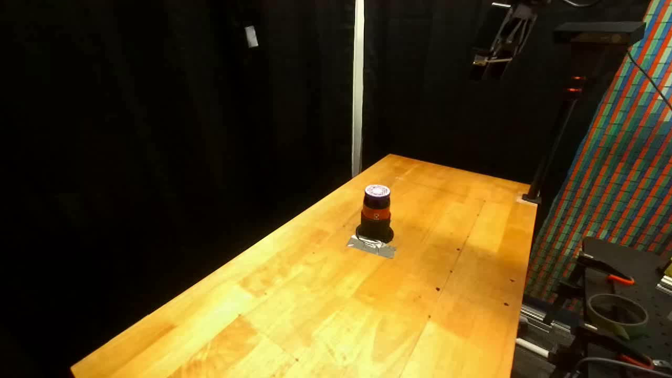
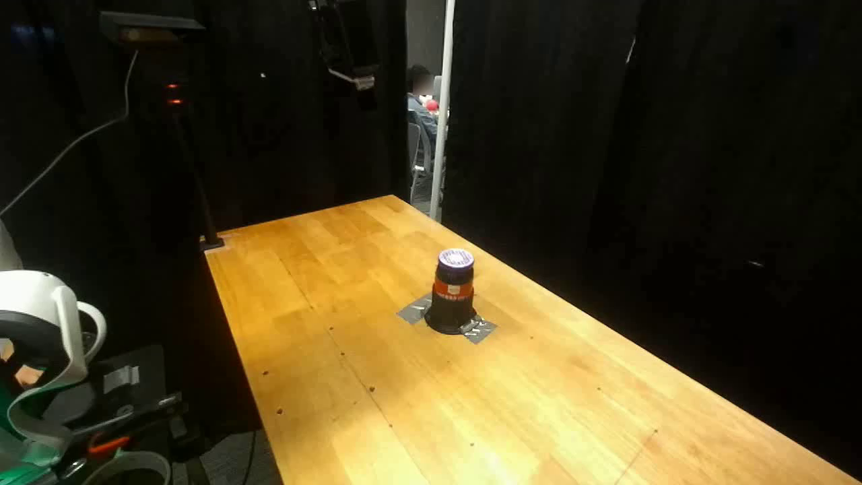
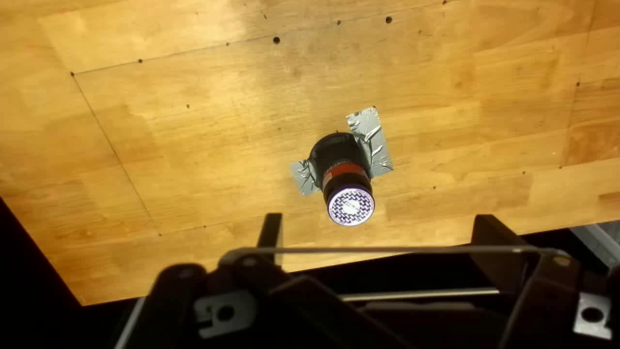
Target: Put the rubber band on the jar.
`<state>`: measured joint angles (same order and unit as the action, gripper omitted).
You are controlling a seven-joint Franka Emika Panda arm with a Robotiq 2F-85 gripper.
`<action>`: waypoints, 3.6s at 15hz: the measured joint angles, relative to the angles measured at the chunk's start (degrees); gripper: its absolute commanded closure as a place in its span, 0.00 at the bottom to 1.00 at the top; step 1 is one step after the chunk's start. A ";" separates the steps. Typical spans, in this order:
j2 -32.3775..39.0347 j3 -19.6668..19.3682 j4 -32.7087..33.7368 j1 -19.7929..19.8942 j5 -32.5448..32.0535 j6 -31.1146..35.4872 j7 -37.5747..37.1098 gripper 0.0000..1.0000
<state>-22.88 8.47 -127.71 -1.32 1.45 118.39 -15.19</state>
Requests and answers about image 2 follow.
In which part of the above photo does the orange handled clamp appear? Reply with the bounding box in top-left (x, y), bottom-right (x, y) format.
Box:
top-left (61, 392), bottom-right (189, 457)

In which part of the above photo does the black camera tripod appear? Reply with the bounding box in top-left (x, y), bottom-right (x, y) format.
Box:
top-left (160, 76), bottom-right (226, 253)

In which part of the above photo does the dark jar with lid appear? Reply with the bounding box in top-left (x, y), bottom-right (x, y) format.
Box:
top-left (422, 248), bottom-right (479, 337)

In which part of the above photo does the long black curtain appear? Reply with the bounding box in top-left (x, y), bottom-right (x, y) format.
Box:
top-left (445, 0), bottom-right (862, 478)

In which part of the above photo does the grey tape piece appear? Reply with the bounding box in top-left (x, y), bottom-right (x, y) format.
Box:
top-left (99, 360), bottom-right (146, 396)

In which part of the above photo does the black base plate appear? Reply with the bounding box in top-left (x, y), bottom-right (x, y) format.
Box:
top-left (48, 341), bottom-right (185, 453)

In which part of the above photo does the white cable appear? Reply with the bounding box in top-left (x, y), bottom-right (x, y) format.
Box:
top-left (0, 49), bottom-right (142, 218)

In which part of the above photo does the white vertical pole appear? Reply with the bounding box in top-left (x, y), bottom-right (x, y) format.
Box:
top-left (429, 0), bottom-right (457, 222)

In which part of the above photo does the tape roll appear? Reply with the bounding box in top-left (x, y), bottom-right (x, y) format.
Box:
top-left (82, 446), bottom-right (176, 485)

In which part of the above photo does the seated person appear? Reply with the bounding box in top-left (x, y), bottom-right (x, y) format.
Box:
top-left (403, 62), bottom-right (445, 136)

